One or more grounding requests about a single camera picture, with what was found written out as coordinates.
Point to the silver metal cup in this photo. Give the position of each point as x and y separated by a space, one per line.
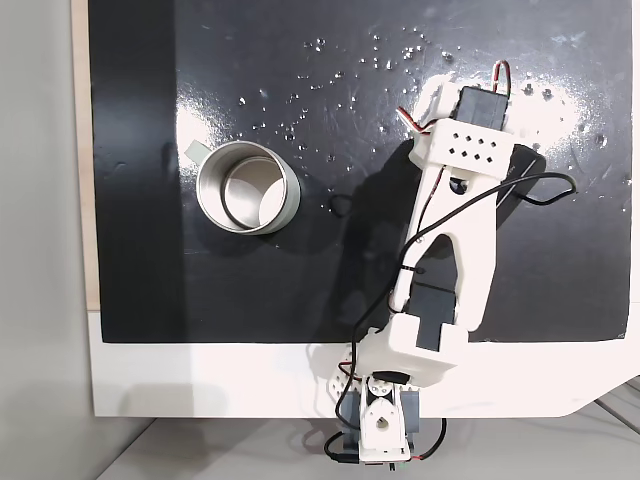
250 190

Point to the black glossy table mat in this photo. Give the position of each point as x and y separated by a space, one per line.
300 280

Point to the grey table clamp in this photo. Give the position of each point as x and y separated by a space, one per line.
412 412

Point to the pale wooden board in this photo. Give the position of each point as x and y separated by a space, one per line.
82 150

